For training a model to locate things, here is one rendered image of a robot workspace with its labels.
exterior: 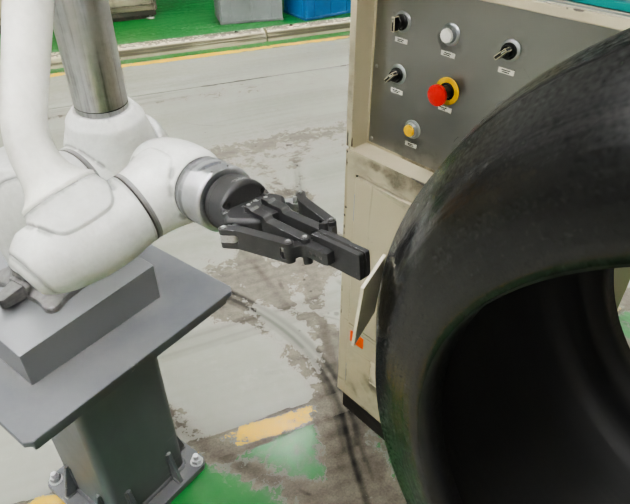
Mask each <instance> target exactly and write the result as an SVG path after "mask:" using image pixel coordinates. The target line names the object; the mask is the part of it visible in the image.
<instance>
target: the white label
mask: <svg viewBox="0 0 630 504"><path fill-rule="evenodd" d="M385 258H386V255H384V254H383V255H382V256H381V258H380V259H379V261H378V262H377V264H376V265H375V267H374V268H373V270H372V271H371V273H370V274H369V276H368V277H367V279H366V280H365V282H364V283H363V285H362V286H361V288H360V294H359V300H358V306H357V312H356V318H355V324H354V330H353V336H352V342H351V345H352V346H354V345H355V344H356V342H357V340H358V339H359V337H360V335H361V334H362V332H363V331H364V329H365V327H366V326H367V324H368V322H369V321H370V319H371V317H372V316H373V314H374V313H375V308H376V303H377V298H378V293H379V288H380V283H381V278H382V273H383V268H384V263H385Z"/></svg>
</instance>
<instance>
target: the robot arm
mask: <svg viewBox="0 0 630 504"><path fill-rule="evenodd" d="M53 30H54V33H55V37H56V41H57V45H58V48H59V52H60V56H61V60H62V63H63V67H64V71H65V75H66V79H67V82H68V86H69V90H70V94H71V97H72V101H73V106H72V107H71V109H70V110H69V112H68V113H67V115H66V117H65V132H64V141H63V145H64V148H62V149H60V150H57V148H56V146H55V145H54V143H53V141H52V138H51V135H50V132H49V127H48V97H49V82H50V67H51V52H52V37H53ZM0 128H1V134H2V139H3V143H4V146H3V147H1V148H0V251H1V253H2V255H3V256H4V258H5V259H6V261H7V263H8V265H9V266H7V267H5V268H3V269H1V270H0V287H4V288H3V289H2V290H1V291H0V308H1V309H7V308H9V307H11V306H13V305H15V304H17V303H19V302H21V301H23V300H25V299H28V300H30V301H32V302H34V303H36V304H38V305H39V306H41V307H42V308H43V310H44V311H45V312H46V313H49V314H53V313H56V312H58V311H60V310H61V309H62V307H63V306H64V305H65V303H66V302H67V301H68V300H70V299H71V298H72V297H73V296H75V295H76V294H77V293H78V292H80V291H81V290H82V289H84V288H85V287H86V286H88V285H91V284H93V283H95V282H97V281H99V280H102V279H104V278H106V277H107V276H109V275H111V274H112V273H114V272H116V271H117V270H119V269H120V268H122V267H123V266H125V265H126V264H128V263H129V262H131V261H132V260H133V259H135V258H136V257H137V256H139V255H140V254H141V253H142V252H143V251H144V250H145V249H146V248H147V247H148V246H149V245H151V244H152V243H153V242H154V241H156V240H157V239H159V238H160V237H162V236H163V235H165V234H167V233H169V232H171V231H173V230H175V229H177V228H180V227H182V226H185V225H187V224H191V223H194V222H195V223H198V224H199V225H201V226H203V227H205V228H207V229H208V230H210V231H213V232H219V235H220V240H221V245H222V248H226V249H240V250H243V251H247V252H250V253H253V254H257V255H260V256H263V257H267V258H270V259H274V260H277V261H280V262H284V263H287V264H293V263H295V262H296V258H299V257H301V258H303V262H304V265H310V264H312V263H313V260H314V261H316V262H318V263H320V264H322V265H326V266H331V267H333V268H335V269H337V270H339V271H341V272H343V273H345V274H347V275H349V276H351V277H353V278H355V279H357V280H359V281H361V280H362V279H364V278H365V277H367V276H369V274H370V273H371V272H370V252H369V250H368V249H366V248H364V247H362V246H359V245H357V244H355V243H353V242H351V241H350V240H349V239H347V238H345V237H342V236H340V235H338V233H337V221H336V218H334V217H333V216H332V215H330V214H329V213H327V212H326V211H325V210H323V209H322V208H321V207H319V206H318V205H317V204H315V203H314V202H312V201H311V200H310V199H308V198H307V196H306V193H305V191H302V190H300V191H297V192H296V196H293V197H292V198H287V199H285V198H284V197H283V196H282V195H278V194H271V193H269V192H268V190H267V189H266V188H265V187H264V186H263V185H262V184H261V183H260V182H258V181H257V180H254V179H252V178H250V177H249V175H248V174H247V173H246V172H245V171H244V170H243V169H241V168H239V167H237V166H235V165H232V164H230V163H227V162H225V161H224V160H221V159H219V158H217V157H216V156H215V155H214V154H213V153H212V152H210V151H209V150H207V149H205V148H203V147H202V146H199V145H197V144H195V143H192V142H189V141H186V140H182V139H178V138H170V137H168V135H167V133H166V131H165V130H164V128H163V127H162V125H161V124H160V123H159V122H158V121H156V120H155V119H154V118H152V117H150V116H149V115H147V114H145V112H144V110H143V108H142V107H141V106H140V105H139V104H137V103H136V102H135V101H134V100H132V99H131V98H129V97H128V96H127V92H126V87H125V82H124V77H123V72H122V67H121V61H120V56H119V51H118V46H117V41H116V36H115V31H114V26H113V21H112V15H111V10H110V5H109V0H2V1H1V45H0ZM292 210H293V211H292ZM281 247H282V248H283V250H284V252H282V251H281Z"/></svg>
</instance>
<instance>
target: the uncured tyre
mask: <svg viewBox="0 0 630 504"><path fill-rule="evenodd" d="M623 267H630V28H628V29H626V30H623V31H621V32H619V33H617V34H614V35H612V36H610V37H608V38H606V39H604V40H602V41H600V42H598V43H596V44H594V45H592V46H590V47H588V48H586V49H584V50H582V51H580V52H578V53H576V54H574V55H573V56H571V57H569V58H567V59H566V60H564V61H562V62H560V63H559V64H557V65H555V66H554V67H552V68H550V69H549V70H547V71H545V72H544V73H542V74H541V75H539V76H538V77H536V78H535V79H533V80H532V81H530V82H529V83H527V84H526V85H525V86H523V87H522V88H520V89H519V90H517V91H516V92H515V93H514V94H512V95H511V96H510V97H508V98H507V99H506V100H504V101H503V102H502V103H501V104H500V105H498V106H497V107H496V108H495V109H494V110H492V111H491V112H490V113H489V114H488V115H487V116H486V117H484V118H483V119H482V120H481V121H480V122H479V123H478V124H477V125H476V126H475V127H474V128H473V129H472V130H471V131H470V132H469V133H468V134H467V135H466V136H465V137H464V138H463V139H462V141H461V142H460V143H459V144H458V145H457V146H456V147H455V149H454V150H453V151H452V152H451V153H450V154H449V156H448V157H447V158H446V159H445V160H444V162H443V163H442V164H441V165H440V166H439V167H438V169H437V170H436V171H435V172H434V173H433V175H432V176H431V177H430V178H429V179H428V181H427V182H426V183H425V185H424V186H423V187H422V189H421V190H420V192H419V193H418V194H417V196H416V197H415V199H414V200H413V202H412V204H411V205H410V207H409V209H408V210H407V212H406V214H405V216H404V217H403V219H402V221H401V223H400V225H399V227H398V229H397V232H396V234H395V236H394V239H393V241H392V244H391V246H390V249H389V252H388V255H387V258H386V261H385V265H384V269H383V273H382V278H381V283H380V288H379V293H378V301H377V311H376V358H375V379H376V395H377V404H378V411H379V417H380V422H381V427H382V431H383V436H384V440H385V444H386V447H387V451H388V454H389V457H390V461H391V464H392V467H393V469H394V472H395V475H396V478H397V480H398V483H399V486H400V488H401V491H402V493H403V495H404V498H405V500H406V502H407V504H630V347H629V345H628V343H627V340H626V338H625V335H624V333H623V330H622V327H621V324H620V320H619V316H618V312H617V308H616V302H615V294H614V268H623Z"/></svg>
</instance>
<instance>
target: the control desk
mask: <svg viewBox="0 0 630 504"><path fill-rule="evenodd" d="M628 28H630V13H629V12H624V11H619V10H614V9H609V8H604V7H599V6H594V5H588V4H583V3H578V2H573V1H568V0H351V17H350V45H349V73H348V100H347V128H346V145H347V146H349V147H348V148H346V165H345V193H344V220H343V237H345V238H347V239H349V240H350V241H351V242H353V243H355V244H357V245H359V246H362V247H364V248H366V249H368V250H369V252H370V272H371V271H372V270H373V268H374V267H375V265H376V264H377V262H378V261H379V259H380V258H381V256H382V255H383V254H384V255H386V258H387V255H388V252H389V249H390V246H391V244H392V241H393V239H394V236H395V234H396V232H397V229H398V227H399V225H400V223H401V221H402V219H403V217H404V216H405V214H406V212H407V210H408V209H409V207H410V205H411V204H412V202H413V200H414V199H415V197H416V196H417V194H418V193H419V192H420V190H421V189H422V187H423V186H424V185H425V183H426V182H427V181H428V179H429V178H430V177H431V176H432V175H433V173H434V172H435V171H436V170H437V169H438V167H439V166H440V165H441V164H442V163H443V162H444V160H445V159H446V158H447V157H448V156H449V154H450V153H451V152H452V151H453V150H454V149H455V147H456V146H457V145H458V144H459V143H460V142H461V141H462V139H463V138H464V137H465V136H466V135H467V134H468V133H469V132H470V131H471V130H472V129H473V128H474V127H475V126H476V125H477V124H478V123H479V122H480V121H481V120H482V119H483V118H484V117H486V116H487V115H488V114H489V113H490V112H491V111H492V110H494V109H495V108H496V107H497V106H498V105H500V104H501V103H502V102H503V101H504V100H506V99H507V98H508V97H510V96H511V95H512V94H514V93H515V92H516V91H517V90H519V89H520V88H522V87H523V86H525V85H526V84H527V83H529V82H530V81H532V80H533V79H535V78H536V77H538V76H539V75H541V74H542V73H544V72H545V71H547V70H549V69H550V68H552V67H554V66H555V65H557V64H559V63H560V62H562V61H564V60H566V59H567V58H569V57H571V56H573V55H574V54H576V53H578V52H580V51H582V50H584V49H586V48H588V47H590V46H592V45H594V44H596V43H598V42H600V41H602V40H604V39H606V38H608V37H610V36H612V35H614V34H617V33H619V32H621V31H623V30H626V29H628ZM386 258H385V261H386ZM367 277H368V276H367ZM367 277H365V278H364V279H362V280H361V281H359V280H357V279H355V278H353V277H351V276H349V275H347V274H345V273H343V272H342V275H341V303H340V330H339V358H338V385H337V387H338V388H339V389H341V390H342V391H343V400H342V404H343V405H344V406H345V407H346V408H347V409H348V410H350V411H351V412H352V413H353V414H354V415H355V416H357V417H358V418H359V419H360V420H361V421H362V422H364V423H365V424H366V425H367V426H368V427H369V428H370V429H372V430H373V431H374V432H375V433H376V434H377V435H379V436H380V437H381V438H382V439H383V440H384V436H383V431H382V427H381V422H380V417H379V411H378V404H377V395H376V379H375V358H376V311H377V303H376V308H375V313H374V314H373V316H372V317H371V319H370V321H369V322H368V324H367V326H366V327H365V329H364V331H363V332H362V334H361V335H360V337H361V338H362V339H363V349H361V348H360V347H358V346H357V345H356V344H355V345H354V346H352V345H351V342H352V341H350V330H352V331H353V330H354V324H355V318H356V312H357V306H358V300H359V294H360V288H361V286H362V285H363V283H364V282H365V280H366V279H367ZM629 281H630V267H623V268H614V294H615V302H616V308H617V309H618V307H619V304H620V302H621V300H622V298H623V295H624V293H625V291H626V288H627V286H628V284H629ZM384 441H385V440H384Z"/></svg>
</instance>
